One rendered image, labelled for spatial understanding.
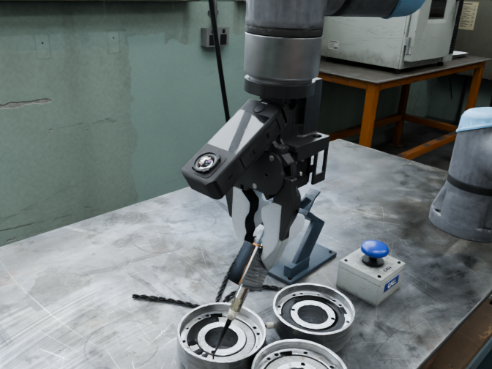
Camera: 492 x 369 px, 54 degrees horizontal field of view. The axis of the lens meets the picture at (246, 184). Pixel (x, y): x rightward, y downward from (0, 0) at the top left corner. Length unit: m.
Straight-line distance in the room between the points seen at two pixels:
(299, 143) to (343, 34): 2.44
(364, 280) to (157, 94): 1.80
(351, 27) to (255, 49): 2.44
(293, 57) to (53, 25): 1.70
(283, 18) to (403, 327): 0.44
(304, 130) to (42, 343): 0.41
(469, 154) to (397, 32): 1.85
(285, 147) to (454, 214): 0.55
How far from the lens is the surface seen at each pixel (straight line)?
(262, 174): 0.50
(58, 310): 0.72
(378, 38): 2.81
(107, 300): 0.72
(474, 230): 0.98
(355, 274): 0.73
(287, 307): 0.66
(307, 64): 0.47
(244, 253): 0.54
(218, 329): 0.62
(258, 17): 0.47
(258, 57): 0.47
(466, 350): 1.13
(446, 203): 0.99
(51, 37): 2.10
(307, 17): 0.46
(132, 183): 2.43
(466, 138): 0.95
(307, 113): 0.52
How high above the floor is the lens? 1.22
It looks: 23 degrees down
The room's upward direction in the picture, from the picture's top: 3 degrees clockwise
